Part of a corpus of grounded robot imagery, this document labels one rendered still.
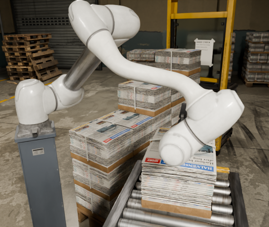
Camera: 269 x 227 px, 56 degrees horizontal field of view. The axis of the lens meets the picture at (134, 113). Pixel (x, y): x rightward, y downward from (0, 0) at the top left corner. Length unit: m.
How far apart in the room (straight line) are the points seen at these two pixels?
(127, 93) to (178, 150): 1.45
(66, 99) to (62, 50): 8.43
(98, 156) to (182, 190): 0.82
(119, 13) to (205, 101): 0.51
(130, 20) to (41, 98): 0.63
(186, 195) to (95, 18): 0.76
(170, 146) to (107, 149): 0.97
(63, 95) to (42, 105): 0.12
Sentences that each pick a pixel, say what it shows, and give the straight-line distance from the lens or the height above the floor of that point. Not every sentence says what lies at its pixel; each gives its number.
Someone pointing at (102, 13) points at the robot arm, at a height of 1.58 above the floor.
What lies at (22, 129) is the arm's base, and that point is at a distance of 1.46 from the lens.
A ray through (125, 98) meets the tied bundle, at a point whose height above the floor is 0.94.
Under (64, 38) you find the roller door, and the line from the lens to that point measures 9.76.
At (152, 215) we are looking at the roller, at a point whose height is 0.80.
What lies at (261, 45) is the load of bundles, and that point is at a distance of 6.88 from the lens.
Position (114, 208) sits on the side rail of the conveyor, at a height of 0.80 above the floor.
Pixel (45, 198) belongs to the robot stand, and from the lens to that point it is 1.63.
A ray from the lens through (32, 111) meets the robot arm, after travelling 1.40.
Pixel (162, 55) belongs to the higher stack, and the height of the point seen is 1.24.
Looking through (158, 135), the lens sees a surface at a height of 1.03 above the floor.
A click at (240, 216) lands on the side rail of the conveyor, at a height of 0.80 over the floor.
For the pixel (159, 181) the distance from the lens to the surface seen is 1.06.
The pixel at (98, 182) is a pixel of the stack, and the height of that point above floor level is 0.49.
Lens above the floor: 1.54
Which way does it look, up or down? 19 degrees down
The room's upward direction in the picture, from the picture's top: 1 degrees counter-clockwise
